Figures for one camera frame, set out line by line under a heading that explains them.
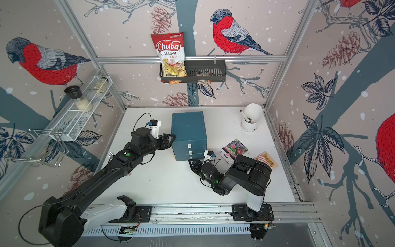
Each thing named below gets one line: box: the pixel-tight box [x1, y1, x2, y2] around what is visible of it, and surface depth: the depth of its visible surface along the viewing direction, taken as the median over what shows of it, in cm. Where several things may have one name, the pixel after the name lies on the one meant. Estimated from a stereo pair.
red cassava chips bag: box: [150, 31, 188, 85], surface depth 85 cm
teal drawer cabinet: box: [171, 111, 208, 162], surface depth 84 cm
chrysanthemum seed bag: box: [217, 138, 249, 165], surface depth 97 cm
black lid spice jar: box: [63, 85, 93, 113], surface depth 72 cm
